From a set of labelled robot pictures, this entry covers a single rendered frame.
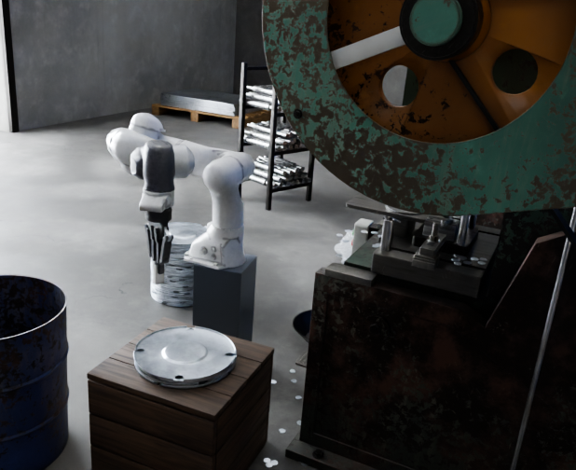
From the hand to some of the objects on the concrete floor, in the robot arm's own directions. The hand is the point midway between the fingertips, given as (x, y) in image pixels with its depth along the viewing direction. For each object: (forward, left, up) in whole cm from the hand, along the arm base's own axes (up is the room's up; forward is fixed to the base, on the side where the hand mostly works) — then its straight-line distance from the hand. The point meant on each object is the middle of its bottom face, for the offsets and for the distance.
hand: (158, 271), depth 183 cm
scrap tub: (-42, -21, -57) cm, 74 cm away
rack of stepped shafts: (-39, +266, -57) cm, 274 cm away
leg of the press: (+88, 0, -57) cm, 105 cm away
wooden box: (+13, -8, -57) cm, 59 cm away
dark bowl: (+39, +80, -57) cm, 106 cm away
